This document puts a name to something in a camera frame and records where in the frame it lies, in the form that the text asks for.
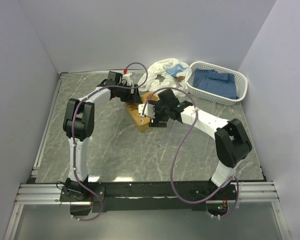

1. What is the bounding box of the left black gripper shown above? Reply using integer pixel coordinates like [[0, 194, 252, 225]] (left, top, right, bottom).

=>
[[116, 83, 143, 104]]

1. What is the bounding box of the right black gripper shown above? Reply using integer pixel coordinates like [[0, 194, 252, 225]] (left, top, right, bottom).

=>
[[148, 100, 170, 128]]

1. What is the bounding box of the silver tin lid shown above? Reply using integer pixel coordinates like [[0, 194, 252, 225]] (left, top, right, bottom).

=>
[[125, 92, 159, 123]]

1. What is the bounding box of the clear plastic tray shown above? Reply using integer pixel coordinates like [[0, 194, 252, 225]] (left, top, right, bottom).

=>
[[159, 96, 217, 159]]

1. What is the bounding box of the gold cookie tin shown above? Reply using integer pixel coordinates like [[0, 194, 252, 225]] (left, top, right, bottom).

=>
[[133, 117, 150, 133]]

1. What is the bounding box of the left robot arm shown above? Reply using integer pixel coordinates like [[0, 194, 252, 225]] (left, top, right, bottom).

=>
[[62, 70, 142, 201]]

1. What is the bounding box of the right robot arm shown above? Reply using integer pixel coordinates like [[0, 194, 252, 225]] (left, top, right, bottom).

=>
[[138, 88, 253, 200]]

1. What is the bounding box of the white crumpled shirt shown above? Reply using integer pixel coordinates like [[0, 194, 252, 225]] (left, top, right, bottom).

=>
[[137, 58, 192, 93]]

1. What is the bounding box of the blue folded cloth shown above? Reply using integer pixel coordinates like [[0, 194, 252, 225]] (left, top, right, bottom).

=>
[[193, 69, 238, 100]]

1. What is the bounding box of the white laundry basket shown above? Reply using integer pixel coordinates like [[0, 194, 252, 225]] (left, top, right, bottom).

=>
[[185, 61, 248, 106]]

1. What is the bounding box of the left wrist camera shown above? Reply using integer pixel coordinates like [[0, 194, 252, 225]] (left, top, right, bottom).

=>
[[121, 68, 138, 87]]

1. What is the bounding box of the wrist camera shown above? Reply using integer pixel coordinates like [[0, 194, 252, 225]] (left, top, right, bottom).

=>
[[138, 103, 155, 119], [121, 68, 138, 87]]

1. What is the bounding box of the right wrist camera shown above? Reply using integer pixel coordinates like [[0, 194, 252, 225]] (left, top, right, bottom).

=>
[[138, 103, 155, 119]]

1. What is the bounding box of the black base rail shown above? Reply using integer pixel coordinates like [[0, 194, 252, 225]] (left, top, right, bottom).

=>
[[59, 181, 238, 216]]

